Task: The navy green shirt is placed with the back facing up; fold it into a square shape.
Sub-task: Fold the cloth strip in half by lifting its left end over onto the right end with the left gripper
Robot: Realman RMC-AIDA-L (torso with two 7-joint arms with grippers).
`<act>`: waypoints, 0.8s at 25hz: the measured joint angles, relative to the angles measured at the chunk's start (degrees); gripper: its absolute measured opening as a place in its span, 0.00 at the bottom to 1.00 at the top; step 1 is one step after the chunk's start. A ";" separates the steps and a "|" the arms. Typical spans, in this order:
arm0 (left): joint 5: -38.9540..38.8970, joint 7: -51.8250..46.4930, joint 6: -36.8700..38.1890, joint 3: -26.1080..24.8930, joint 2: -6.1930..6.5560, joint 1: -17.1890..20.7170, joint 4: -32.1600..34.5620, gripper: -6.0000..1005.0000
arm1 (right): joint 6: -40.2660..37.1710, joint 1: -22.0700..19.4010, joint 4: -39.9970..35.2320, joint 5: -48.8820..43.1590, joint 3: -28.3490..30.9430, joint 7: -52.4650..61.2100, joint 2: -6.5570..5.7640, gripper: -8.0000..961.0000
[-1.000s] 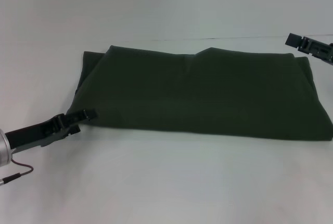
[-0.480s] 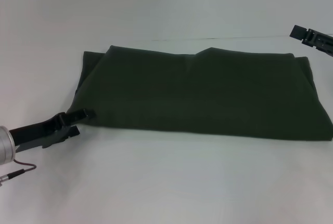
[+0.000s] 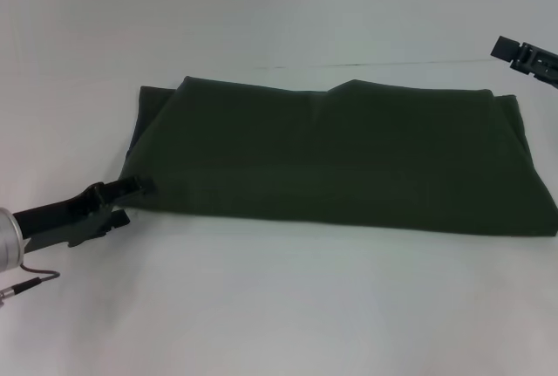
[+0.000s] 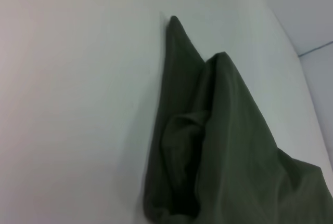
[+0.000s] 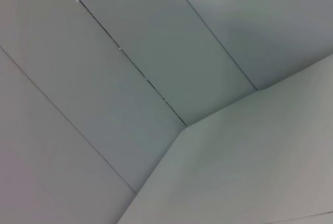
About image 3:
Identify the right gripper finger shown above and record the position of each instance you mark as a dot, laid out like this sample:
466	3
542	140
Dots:
523	57

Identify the dark green shirt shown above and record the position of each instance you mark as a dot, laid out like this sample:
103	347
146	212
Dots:
327	153

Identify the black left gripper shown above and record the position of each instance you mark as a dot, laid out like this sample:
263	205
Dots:
56	219

